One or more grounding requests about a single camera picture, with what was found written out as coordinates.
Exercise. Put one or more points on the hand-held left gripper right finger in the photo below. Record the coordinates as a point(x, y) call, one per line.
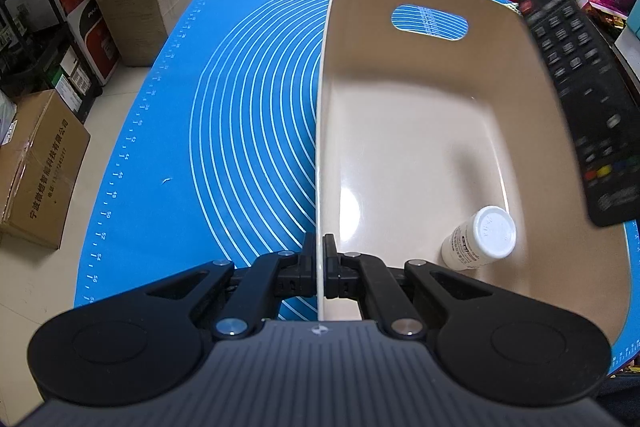
point(330, 257)

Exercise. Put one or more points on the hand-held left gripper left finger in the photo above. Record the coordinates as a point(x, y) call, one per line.
point(309, 257)

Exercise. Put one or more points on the white pill bottle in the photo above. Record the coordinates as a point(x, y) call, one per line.
point(480, 242)

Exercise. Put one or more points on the beige plastic bin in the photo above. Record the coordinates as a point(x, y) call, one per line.
point(425, 107)

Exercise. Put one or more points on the black remote control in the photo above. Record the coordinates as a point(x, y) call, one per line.
point(575, 57)

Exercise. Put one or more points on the blue silicone mat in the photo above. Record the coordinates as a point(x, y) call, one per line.
point(225, 107)

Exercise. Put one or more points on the flat brown cardboard box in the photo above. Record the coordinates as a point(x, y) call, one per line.
point(40, 167)

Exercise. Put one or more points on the red white appliance box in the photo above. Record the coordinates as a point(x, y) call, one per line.
point(97, 42)

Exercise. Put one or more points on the black shelf rack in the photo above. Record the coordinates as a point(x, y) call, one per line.
point(30, 7)

